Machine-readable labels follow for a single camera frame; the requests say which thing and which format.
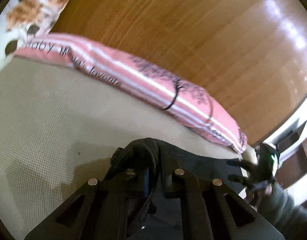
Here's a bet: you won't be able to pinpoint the operator right hand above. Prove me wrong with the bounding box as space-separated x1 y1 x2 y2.
246 179 276 207

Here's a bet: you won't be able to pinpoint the dark wooden shelf furniture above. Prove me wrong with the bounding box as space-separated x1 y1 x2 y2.
275 121 307 210

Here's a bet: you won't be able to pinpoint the floral orange white pillow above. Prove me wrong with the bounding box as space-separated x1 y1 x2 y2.
0 0 69 71

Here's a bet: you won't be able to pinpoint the black denim pants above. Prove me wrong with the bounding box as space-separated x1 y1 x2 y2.
108 138 243 239

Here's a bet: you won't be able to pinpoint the beige woven bed mat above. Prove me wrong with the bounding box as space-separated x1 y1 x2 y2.
0 58 237 239

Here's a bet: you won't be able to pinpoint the pink striped pillow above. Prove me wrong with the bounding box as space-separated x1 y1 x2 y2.
15 33 247 154

